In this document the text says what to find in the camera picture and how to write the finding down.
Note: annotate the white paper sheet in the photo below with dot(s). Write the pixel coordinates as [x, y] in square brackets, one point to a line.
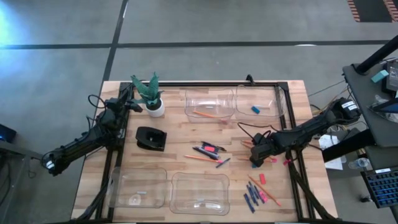
[334, 163]

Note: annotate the blue eraser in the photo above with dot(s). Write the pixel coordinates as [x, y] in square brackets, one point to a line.
[255, 109]

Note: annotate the black pole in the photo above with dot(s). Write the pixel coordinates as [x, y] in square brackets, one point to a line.
[379, 55]

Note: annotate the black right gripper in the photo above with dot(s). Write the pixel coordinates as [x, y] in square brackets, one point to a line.
[262, 151]

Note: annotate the green plant in white pot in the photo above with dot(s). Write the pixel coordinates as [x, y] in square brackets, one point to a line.
[155, 110]

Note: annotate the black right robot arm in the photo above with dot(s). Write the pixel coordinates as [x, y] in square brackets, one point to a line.
[311, 130]

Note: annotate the black desk bar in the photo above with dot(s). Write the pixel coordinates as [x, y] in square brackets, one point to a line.
[348, 146]

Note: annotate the dark device blue light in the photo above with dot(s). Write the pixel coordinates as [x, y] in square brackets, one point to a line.
[7, 133]

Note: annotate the backlit black keyboard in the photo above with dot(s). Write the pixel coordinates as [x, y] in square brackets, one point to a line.
[384, 188]

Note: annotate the black mat orange stripes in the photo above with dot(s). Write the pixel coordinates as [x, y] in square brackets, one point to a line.
[373, 11]

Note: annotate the grey side desk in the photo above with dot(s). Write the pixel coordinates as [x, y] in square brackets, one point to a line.
[363, 102]

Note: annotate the black box device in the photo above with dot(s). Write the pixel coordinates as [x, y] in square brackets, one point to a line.
[392, 77]

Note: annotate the dark metal cart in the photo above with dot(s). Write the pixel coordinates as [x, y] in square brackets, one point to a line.
[15, 148]

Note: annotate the teal box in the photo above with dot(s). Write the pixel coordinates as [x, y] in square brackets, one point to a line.
[380, 76]

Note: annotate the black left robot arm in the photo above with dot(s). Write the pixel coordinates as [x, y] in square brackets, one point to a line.
[81, 144]

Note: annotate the tablet with blue screen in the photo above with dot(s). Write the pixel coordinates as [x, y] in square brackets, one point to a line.
[390, 107]

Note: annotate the black aluminium table frame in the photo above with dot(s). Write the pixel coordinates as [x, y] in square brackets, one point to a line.
[186, 84]

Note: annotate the red eraser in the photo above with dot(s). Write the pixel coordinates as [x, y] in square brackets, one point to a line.
[262, 179]
[210, 148]

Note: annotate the clear water bottle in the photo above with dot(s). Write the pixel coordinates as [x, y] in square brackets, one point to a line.
[360, 163]

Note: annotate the clear plastic bin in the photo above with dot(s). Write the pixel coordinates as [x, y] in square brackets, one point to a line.
[211, 96]
[199, 186]
[149, 177]
[267, 93]

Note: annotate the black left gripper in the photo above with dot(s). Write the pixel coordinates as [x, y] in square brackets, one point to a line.
[118, 107]

